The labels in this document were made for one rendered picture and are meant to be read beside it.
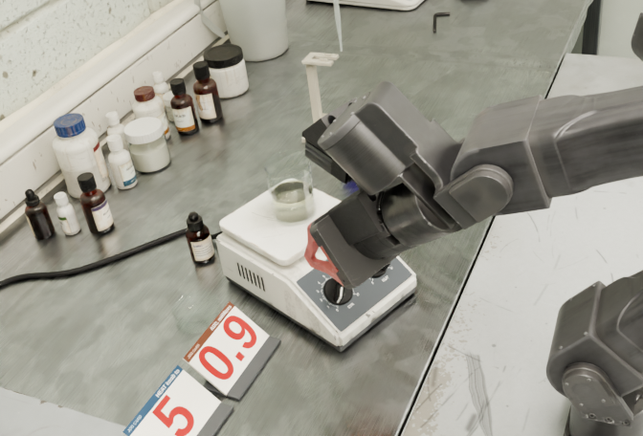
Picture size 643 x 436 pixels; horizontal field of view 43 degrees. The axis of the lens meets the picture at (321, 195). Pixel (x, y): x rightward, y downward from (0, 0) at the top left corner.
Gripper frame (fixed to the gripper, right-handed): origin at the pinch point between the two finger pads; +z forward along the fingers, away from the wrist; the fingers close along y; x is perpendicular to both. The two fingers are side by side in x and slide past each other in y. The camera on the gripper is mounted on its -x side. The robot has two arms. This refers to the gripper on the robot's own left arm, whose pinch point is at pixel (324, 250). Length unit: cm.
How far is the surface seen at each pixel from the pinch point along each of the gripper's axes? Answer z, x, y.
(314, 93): 30.5, -16.6, -31.6
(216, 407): 11.2, 7.7, 13.9
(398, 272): 6.3, 7.7, -10.3
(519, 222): 6.3, 12.2, -29.8
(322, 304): 7.2, 5.4, -0.5
